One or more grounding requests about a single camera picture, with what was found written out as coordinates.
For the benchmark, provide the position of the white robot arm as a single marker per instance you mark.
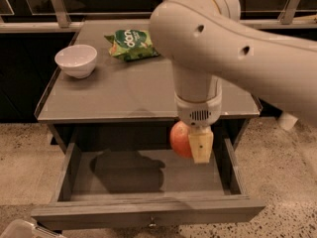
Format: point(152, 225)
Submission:
point(206, 44)

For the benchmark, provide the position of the red apple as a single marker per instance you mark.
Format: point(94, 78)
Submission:
point(179, 139)

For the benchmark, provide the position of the metal drawer knob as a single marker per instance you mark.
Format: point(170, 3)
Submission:
point(152, 223)

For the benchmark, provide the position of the metal railing frame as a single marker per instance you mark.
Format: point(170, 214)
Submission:
point(28, 15)

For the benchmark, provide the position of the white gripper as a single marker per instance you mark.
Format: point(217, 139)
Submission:
point(199, 112)

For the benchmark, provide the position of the white ceramic bowl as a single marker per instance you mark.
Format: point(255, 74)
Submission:
point(77, 61)

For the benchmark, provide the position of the clear plastic container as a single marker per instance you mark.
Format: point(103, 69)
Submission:
point(23, 229)

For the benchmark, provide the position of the grey drawer cabinet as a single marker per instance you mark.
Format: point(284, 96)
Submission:
point(120, 105)

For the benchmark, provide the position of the green chip bag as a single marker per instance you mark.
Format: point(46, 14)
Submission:
point(130, 45)

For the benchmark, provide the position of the open grey top drawer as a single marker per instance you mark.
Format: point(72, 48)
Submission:
point(111, 188)

